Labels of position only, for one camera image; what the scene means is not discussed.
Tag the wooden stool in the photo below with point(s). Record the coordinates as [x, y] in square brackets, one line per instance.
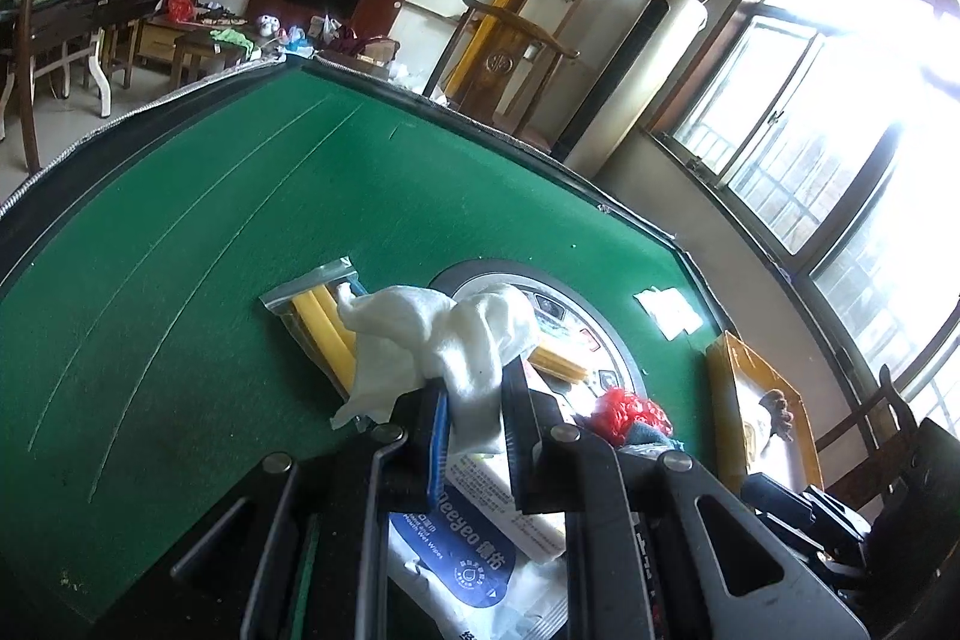
[206, 48]

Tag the wooden armchair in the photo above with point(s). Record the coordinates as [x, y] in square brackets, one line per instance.
[499, 63]

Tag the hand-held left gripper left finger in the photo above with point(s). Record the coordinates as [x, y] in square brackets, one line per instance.
[439, 452]

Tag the white tissue paper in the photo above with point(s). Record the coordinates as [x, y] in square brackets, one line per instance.
[667, 310]

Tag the small bag of yellow strips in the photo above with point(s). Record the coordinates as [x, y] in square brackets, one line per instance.
[559, 362]

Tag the dark wooden chair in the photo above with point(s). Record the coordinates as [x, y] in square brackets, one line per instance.
[26, 48]

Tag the dark chair by window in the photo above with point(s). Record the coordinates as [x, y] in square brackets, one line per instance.
[877, 430]

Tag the blue and white wipes pack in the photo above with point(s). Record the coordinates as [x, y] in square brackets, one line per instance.
[480, 535]

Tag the white cloth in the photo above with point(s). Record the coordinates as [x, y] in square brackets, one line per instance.
[420, 340]

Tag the white tower air conditioner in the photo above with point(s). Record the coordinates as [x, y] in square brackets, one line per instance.
[637, 70]

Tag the zip bag with yellow strips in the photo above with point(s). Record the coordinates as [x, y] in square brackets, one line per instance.
[319, 317]

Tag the red plastic bag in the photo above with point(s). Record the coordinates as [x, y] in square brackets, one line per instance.
[178, 3]

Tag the window with dark frame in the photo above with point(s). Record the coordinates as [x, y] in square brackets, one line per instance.
[840, 145]

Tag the red mesh scrubber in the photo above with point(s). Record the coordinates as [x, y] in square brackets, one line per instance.
[622, 411]

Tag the yellow cardboard box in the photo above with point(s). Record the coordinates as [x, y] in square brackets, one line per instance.
[739, 385]

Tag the round table centre panel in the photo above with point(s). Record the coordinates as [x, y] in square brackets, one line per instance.
[592, 325]

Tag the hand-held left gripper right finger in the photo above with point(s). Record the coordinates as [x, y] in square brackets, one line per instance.
[525, 460]

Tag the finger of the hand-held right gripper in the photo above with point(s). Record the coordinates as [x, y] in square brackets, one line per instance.
[772, 494]
[836, 520]

